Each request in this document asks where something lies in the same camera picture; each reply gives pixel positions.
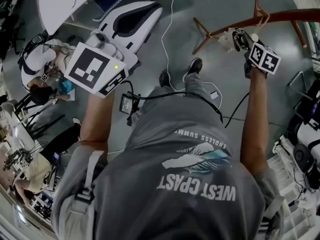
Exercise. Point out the black belt device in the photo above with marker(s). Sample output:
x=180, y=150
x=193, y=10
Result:
x=128, y=104

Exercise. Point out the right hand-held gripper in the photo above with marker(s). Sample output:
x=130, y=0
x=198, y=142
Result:
x=265, y=59

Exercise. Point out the grey printed t-shirt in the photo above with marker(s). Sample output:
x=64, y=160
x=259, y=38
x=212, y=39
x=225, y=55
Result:
x=175, y=196

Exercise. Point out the person's right black shoe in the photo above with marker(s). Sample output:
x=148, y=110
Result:
x=195, y=66

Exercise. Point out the white long table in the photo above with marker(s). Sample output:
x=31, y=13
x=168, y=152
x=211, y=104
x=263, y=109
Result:
x=57, y=6

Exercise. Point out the red wooden coat stand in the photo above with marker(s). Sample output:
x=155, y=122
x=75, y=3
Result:
x=287, y=16

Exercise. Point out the person's left forearm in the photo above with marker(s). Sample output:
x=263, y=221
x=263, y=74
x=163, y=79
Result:
x=97, y=119

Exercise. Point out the grey trousers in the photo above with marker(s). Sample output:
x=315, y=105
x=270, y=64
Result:
x=191, y=82

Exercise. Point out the white power strip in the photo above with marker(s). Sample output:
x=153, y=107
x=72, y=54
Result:
x=214, y=95

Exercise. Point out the black office chair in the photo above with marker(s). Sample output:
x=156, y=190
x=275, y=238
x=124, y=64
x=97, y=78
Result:
x=300, y=84

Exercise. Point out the person's black shoe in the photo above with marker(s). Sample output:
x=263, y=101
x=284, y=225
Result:
x=195, y=66
x=165, y=77

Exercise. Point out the person's left black shoe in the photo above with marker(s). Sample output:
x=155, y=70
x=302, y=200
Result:
x=165, y=77

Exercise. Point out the person's right forearm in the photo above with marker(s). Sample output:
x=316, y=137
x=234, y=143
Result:
x=255, y=114

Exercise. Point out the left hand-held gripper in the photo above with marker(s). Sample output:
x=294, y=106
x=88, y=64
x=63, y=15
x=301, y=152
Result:
x=87, y=69

